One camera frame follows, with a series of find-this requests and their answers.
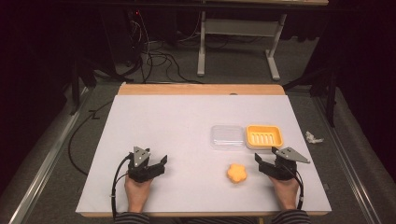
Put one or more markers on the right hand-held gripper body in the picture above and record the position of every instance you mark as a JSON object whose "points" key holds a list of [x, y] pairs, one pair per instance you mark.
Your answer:
{"points": [[281, 169]]}

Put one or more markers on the white metal desk frame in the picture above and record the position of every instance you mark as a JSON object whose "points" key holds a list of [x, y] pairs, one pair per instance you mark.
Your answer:
{"points": [[239, 26]]}

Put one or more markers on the crumpled white paper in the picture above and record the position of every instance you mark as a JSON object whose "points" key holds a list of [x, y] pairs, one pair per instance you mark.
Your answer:
{"points": [[313, 137]]}

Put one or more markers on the yellow soap dish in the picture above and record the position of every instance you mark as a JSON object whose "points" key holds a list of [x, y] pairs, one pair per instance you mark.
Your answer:
{"points": [[264, 137]]}

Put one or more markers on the orange flower-shaped soap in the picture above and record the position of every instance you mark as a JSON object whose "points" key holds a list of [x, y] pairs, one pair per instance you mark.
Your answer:
{"points": [[237, 173]]}

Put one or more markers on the person's right hand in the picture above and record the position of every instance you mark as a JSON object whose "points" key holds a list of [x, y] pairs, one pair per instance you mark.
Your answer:
{"points": [[286, 193]]}

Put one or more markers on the metal floor rail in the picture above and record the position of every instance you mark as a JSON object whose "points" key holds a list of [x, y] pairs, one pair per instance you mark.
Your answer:
{"points": [[345, 161], [46, 158]]}

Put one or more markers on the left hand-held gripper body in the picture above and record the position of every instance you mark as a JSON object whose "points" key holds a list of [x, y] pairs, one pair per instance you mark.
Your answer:
{"points": [[141, 172]]}

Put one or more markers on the black metal stand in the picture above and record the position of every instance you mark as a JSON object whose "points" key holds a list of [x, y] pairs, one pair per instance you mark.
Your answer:
{"points": [[327, 84], [82, 77]]}

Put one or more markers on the person's left hand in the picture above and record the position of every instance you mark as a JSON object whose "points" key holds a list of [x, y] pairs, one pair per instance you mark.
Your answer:
{"points": [[137, 194]]}

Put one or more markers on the clear plastic lid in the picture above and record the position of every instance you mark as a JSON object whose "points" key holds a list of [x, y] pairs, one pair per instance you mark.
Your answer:
{"points": [[227, 137]]}

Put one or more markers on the white table mat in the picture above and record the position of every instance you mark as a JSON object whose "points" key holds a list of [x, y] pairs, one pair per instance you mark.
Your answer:
{"points": [[174, 140]]}

